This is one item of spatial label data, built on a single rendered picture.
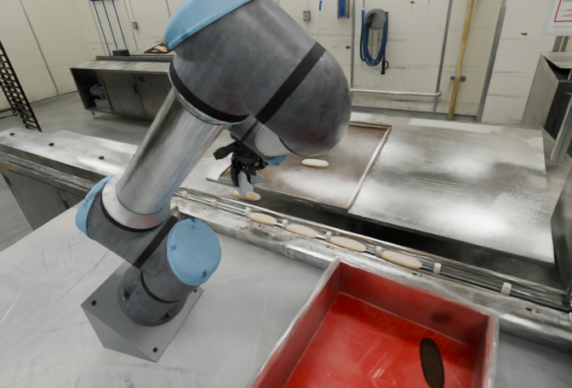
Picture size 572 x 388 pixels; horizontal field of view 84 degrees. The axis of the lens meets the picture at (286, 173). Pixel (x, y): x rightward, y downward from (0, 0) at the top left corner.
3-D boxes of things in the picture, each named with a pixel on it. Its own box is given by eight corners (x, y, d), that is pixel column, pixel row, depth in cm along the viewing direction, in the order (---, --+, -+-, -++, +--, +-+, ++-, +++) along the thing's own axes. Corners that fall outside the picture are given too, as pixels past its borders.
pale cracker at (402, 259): (378, 259, 82) (379, 255, 81) (382, 249, 85) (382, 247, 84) (420, 271, 77) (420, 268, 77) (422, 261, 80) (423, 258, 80)
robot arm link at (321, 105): (410, 101, 36) (294, 139, 84) (340, 33, 34) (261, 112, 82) (351, 181, 35) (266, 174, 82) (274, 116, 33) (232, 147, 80)
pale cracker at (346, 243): (328, 243, 88) (328, 240, 88) (333, 235, 91) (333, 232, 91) (363, 254, 84) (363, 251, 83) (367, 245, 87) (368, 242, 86)
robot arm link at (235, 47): (129, 279, 61) (317, 64, 31) (59, 234, 58) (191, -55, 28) (163, 235, 71) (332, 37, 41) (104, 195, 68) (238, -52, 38)
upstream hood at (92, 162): (-13, 150, 176) (-21, 135, 172) (24, 138, 189) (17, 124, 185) (134, 199, 117) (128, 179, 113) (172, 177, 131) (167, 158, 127)
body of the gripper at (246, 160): (254, 178, 89) (249, 138, 84) (230, 173, 93) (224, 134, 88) (269, 167, 95) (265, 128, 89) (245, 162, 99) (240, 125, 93)
